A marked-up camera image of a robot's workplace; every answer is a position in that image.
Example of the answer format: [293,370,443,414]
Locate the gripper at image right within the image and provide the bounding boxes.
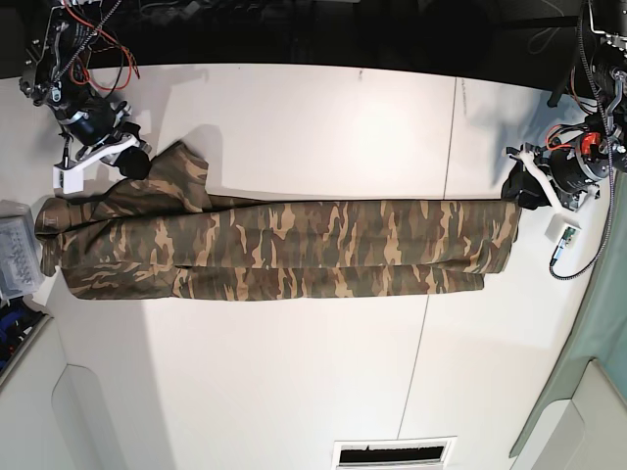
[501,139,610,212]

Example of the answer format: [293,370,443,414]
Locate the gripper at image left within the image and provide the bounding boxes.
[57,100,152,177]

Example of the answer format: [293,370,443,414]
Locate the camouflage t-shirt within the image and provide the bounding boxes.
[34,142,520,301]

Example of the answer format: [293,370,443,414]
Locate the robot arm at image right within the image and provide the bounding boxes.
[501,1,626,212]

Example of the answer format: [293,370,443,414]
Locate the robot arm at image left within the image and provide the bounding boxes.
[20,1,151,192]

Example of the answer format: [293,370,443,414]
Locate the clear plastic parts box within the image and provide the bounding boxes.
[1,200,44,301]

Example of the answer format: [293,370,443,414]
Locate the blue items in bin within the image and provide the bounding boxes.
[0,298,44,370]

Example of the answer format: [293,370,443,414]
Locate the white slotted vent tray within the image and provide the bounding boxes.
[331,437,458,470]

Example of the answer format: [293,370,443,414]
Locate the white wrist camera, image-right arm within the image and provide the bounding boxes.
[545,212,581,246]

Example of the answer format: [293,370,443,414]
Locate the white wrist camera, image-left arm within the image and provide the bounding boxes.
[53,164,84,195]

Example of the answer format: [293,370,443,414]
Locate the braided camera cable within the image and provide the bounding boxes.
[548,0,616,281]

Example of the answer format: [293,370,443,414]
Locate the black cable on table edge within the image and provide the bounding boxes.
[547,63,579,108]

